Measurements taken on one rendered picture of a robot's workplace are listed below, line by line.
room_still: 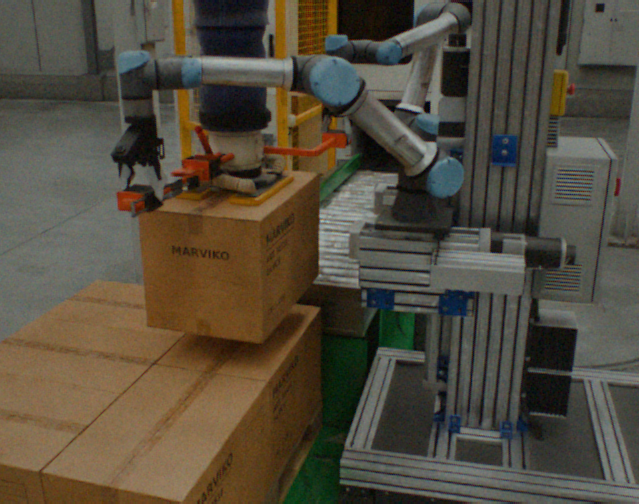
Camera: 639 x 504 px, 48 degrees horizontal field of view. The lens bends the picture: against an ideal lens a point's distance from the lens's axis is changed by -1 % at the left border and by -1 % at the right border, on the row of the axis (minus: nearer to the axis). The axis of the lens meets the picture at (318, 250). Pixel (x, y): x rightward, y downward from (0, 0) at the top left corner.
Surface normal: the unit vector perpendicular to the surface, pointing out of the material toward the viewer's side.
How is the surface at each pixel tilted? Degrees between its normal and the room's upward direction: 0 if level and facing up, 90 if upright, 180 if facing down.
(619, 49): 90
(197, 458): 0
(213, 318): 90
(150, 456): 0
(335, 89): 85
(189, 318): 90
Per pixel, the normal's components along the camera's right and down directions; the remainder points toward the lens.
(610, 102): -0.22, 0.32
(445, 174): 0.39, 0.39
